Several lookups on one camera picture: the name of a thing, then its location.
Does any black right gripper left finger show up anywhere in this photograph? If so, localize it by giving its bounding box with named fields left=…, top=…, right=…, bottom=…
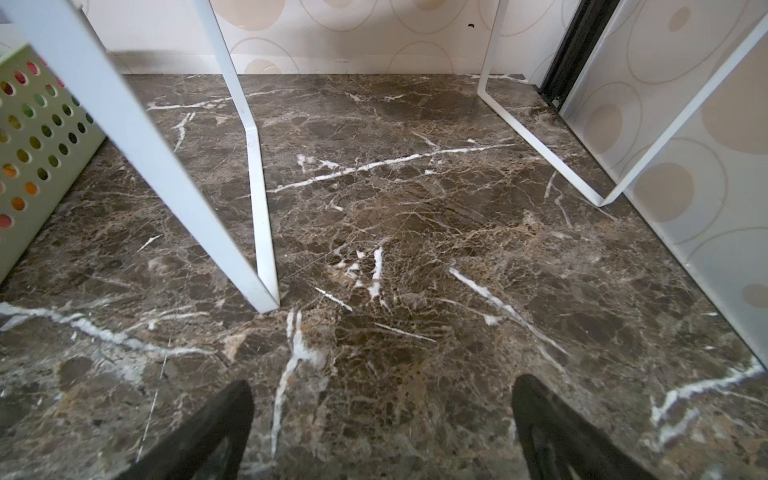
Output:
left=118, top=380, right=254, bottom=479

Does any light green perforated basket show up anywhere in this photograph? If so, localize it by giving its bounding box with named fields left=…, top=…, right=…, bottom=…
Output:
left=1, top=44, right=106, bottom=277

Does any white wire wooden shelf rack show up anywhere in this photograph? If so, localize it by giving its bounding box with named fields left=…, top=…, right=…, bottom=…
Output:
left=1, top=1, right=767, bottom=313

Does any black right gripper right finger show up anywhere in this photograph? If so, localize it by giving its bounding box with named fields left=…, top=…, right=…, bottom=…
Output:
left=512, top=374, right=654, bottom=479

